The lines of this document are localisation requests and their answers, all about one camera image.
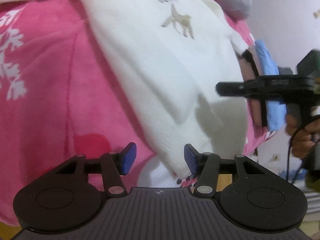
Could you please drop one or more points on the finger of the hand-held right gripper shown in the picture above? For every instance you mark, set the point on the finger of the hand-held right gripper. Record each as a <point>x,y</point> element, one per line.
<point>235,88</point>

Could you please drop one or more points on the blue folded clothes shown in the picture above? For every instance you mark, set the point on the blue folded clothes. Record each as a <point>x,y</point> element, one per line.
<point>268,60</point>

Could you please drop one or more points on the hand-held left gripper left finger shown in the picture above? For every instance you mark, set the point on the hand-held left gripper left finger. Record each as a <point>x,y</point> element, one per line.
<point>128,158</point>

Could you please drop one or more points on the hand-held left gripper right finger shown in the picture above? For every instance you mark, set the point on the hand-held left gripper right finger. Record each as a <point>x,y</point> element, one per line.
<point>190,158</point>

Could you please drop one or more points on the person's right hand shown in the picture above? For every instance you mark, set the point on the person's right hand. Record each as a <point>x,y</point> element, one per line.
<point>313,132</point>

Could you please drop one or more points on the pink floral bed blanket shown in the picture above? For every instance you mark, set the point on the pink floral bed blanket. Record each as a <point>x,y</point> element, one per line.
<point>50,105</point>

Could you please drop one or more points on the cream deer print sweater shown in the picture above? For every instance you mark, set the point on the cream deer print sweater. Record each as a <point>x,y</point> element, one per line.
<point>150,67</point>

